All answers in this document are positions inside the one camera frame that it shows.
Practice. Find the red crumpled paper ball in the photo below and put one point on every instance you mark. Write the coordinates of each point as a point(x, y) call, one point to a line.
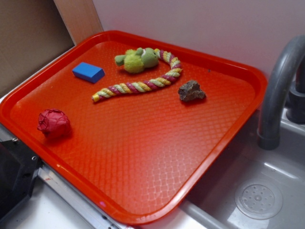
point(54, 123)

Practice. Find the round sink drain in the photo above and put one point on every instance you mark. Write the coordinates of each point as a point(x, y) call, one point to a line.
point(258, 201)

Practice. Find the blue rectangular block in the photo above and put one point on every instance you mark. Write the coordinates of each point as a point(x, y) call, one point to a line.
point(88, 72)

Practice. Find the orange plastic tray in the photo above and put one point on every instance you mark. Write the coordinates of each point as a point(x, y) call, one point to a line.
point(136, 156)

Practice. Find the grey plastic faucet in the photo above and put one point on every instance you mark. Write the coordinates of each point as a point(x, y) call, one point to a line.
point(286, 88)

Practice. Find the brown cardboard panel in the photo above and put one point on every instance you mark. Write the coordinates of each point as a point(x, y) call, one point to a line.
point(35, 32)

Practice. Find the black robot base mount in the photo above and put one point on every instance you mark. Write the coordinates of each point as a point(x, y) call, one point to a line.
point(19, 167)

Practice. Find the green plush rope toy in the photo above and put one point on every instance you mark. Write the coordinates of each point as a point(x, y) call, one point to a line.
point(136, 61)

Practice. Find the grey toy sink basin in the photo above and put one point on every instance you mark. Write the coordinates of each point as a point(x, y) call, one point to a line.
point(211, 201)

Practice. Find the brown grey rock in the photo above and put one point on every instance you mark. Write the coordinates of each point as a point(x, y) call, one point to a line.
point(191, 91)

